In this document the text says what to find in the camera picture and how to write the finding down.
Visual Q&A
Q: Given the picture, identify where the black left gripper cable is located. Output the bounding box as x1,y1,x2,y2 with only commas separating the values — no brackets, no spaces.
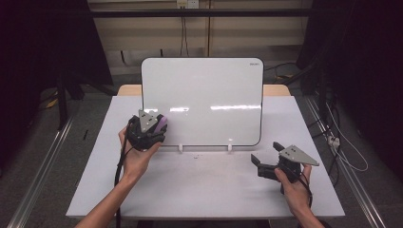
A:
114,125,132,228

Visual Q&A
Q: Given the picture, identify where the metal floor rail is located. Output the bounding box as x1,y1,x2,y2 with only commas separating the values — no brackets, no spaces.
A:
6,116,76,228
304,96,387,228

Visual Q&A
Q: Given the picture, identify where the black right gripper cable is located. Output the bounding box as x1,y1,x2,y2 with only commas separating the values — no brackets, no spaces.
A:
297,173,315,209

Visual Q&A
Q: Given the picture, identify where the person's right hand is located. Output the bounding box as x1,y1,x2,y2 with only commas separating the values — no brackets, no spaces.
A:
273,163,314,217

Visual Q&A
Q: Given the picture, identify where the person's left hand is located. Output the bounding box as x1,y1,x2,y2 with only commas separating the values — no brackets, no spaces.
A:
118,126,163,185

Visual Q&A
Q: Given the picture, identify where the dark horizontal metal bar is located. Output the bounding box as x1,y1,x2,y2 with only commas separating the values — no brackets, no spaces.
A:
89,8,314,19

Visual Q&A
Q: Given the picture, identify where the black and purple whiteboard eraser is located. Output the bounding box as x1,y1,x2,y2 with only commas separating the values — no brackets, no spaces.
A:
154,115,168,135

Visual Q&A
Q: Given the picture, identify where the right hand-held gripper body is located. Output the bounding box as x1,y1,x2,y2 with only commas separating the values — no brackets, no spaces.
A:
257,144,320,195

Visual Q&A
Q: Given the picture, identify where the white floor cable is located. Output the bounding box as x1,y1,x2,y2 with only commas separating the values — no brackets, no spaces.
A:
325,103,370,173

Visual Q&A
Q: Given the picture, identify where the white whiteboard with black rim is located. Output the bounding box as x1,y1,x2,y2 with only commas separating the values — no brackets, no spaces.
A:
141,56,265,148

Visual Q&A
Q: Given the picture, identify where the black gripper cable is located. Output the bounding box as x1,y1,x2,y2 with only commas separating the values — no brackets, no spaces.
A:
297,173,315,209
114,125,132,228

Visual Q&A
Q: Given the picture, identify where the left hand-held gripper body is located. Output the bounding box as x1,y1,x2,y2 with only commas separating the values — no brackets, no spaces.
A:
126,108,166,152

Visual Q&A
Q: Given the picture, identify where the white wall socket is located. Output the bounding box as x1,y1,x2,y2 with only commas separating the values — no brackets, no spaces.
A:
176,0,201,10

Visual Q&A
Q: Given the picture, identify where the black metal stand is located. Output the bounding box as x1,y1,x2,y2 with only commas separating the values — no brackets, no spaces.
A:
56,75,70,131

